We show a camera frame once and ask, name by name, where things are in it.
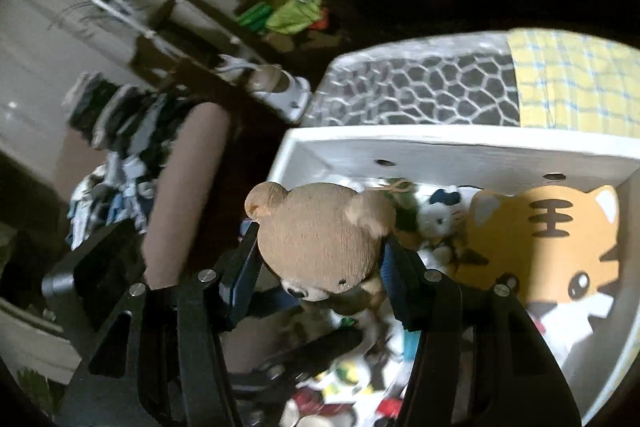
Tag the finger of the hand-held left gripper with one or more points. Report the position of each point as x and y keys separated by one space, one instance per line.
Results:
x=310 y=354

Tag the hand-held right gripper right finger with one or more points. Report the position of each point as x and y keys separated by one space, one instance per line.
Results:
x=395 y=289

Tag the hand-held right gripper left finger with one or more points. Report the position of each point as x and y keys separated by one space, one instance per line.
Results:
x=240 y=287

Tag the brown teddy bear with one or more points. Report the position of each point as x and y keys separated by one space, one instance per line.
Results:
x=320 y=232

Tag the white cardboard box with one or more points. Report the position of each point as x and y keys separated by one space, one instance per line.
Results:
x=450 y=157

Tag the white cat plush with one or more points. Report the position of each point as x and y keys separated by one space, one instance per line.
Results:
x=440 y=219

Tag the brown armchair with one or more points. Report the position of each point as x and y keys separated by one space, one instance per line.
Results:
x=185 y=187

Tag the pile of clothes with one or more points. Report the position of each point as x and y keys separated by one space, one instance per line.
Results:
x=120 y=147

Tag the orange tiger face box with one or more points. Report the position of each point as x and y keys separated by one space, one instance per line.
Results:
x=545 y=247

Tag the white shoe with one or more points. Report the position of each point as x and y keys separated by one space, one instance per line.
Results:
x=270 y=82

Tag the grey patterned mat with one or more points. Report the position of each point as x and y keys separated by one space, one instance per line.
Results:
x=415 y=82

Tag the green bag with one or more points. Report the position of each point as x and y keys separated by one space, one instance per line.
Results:
x=295 y=17

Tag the yellow checked tablecloth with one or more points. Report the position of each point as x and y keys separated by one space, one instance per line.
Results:
x=575 y=77

